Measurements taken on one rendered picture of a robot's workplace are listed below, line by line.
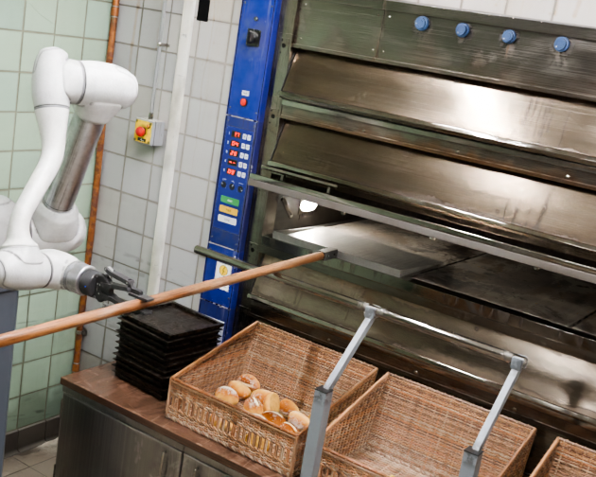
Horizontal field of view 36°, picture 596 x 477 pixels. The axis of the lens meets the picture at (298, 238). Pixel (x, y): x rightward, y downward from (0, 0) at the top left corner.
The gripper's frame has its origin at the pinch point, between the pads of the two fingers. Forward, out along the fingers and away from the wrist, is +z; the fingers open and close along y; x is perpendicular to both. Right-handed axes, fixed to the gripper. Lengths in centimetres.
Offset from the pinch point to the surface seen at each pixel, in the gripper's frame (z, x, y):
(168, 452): -19, -46, 68
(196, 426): -14, -51, 58
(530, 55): 56, -102, -82
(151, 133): -88, -93, -28
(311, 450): 38, -40, 41
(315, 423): 38, -40, 33
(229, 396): -19, -76, 55
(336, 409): 27, -73, 42
